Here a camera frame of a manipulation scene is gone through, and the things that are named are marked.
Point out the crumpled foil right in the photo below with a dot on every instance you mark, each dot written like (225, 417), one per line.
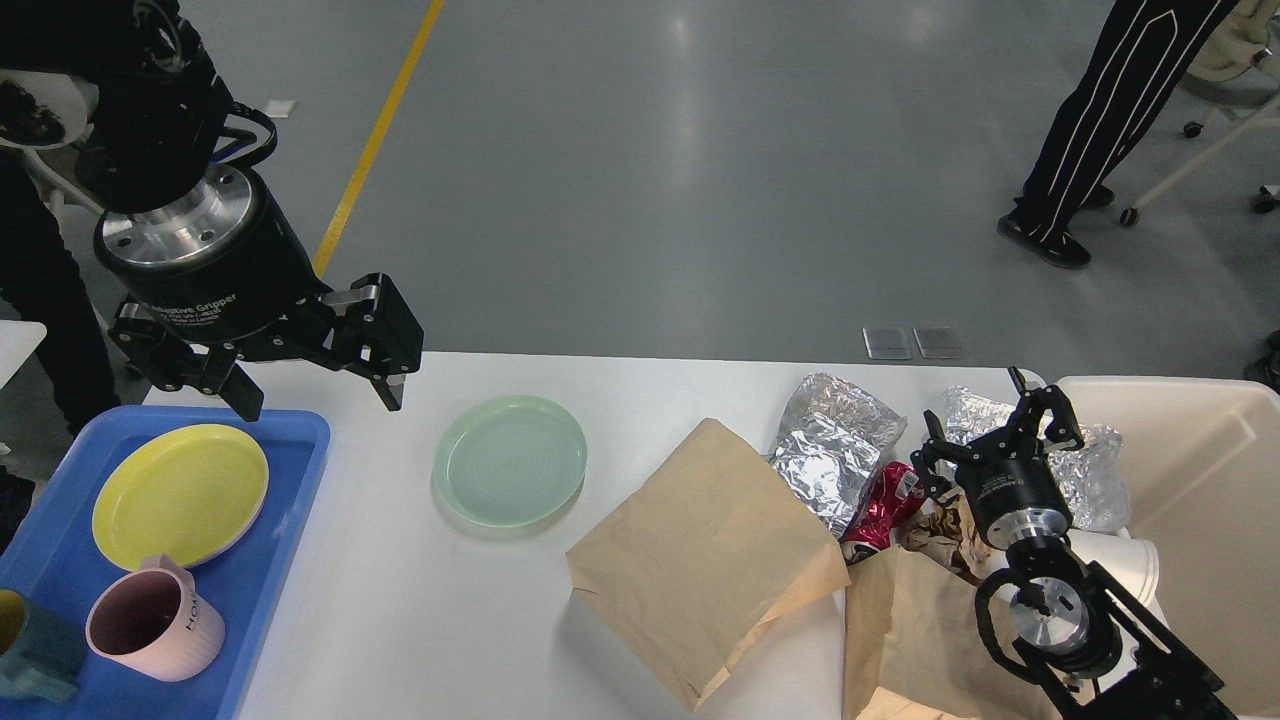
(1089, 479)

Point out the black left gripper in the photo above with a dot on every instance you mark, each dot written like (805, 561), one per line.
(222, 263)

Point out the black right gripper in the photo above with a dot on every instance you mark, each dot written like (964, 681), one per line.
(1011, 498)

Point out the crumpled foil left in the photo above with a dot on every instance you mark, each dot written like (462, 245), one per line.
(829, 445)

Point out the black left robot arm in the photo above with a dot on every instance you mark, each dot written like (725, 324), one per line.
(132, 85)

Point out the person in striped trousers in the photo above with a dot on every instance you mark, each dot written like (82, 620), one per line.
(1143, 49)

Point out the floor plate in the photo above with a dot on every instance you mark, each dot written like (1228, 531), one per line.
(887, 343)
(939, 342)

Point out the crumpled foil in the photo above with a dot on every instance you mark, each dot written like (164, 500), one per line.
(829, 445)
(1089, 479)

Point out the dark teal mug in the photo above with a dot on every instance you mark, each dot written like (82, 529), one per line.
(41, 653)

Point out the yellow plate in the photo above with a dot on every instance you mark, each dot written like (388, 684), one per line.
(190, 493)

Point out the pink ribbed mug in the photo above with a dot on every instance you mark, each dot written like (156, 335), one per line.
(154, 622)

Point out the light green plate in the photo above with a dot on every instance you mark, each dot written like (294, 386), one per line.
(510, 462)

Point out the floor plate left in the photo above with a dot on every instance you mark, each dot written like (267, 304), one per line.
(887, 343)

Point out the person leg far right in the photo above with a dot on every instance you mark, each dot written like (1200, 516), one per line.
(1265, 369)

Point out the person in black left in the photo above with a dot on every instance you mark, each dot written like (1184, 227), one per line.
(43, 282)

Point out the white side table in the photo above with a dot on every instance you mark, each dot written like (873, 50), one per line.
(19, 340)

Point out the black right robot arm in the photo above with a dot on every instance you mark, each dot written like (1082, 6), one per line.
(1049, 618)

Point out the crumpled brown paper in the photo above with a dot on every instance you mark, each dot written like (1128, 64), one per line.
(949, 535)

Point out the floor plate right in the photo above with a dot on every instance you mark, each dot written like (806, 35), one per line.
(939, 342)

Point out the crushed red can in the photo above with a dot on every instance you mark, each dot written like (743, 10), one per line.
(895, 497)

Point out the brown paper bag lower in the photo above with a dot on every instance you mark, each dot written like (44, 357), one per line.
(912, 648)

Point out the blue plastic tray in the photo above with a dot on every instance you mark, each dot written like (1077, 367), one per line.
(54, 561)

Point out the large brown paper bag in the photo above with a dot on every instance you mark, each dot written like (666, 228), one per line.
(696, 565)

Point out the white paper cup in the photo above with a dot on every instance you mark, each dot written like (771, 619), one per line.
(1132, 562)

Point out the beige plastic bin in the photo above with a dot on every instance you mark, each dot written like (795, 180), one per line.
(1200, 459)

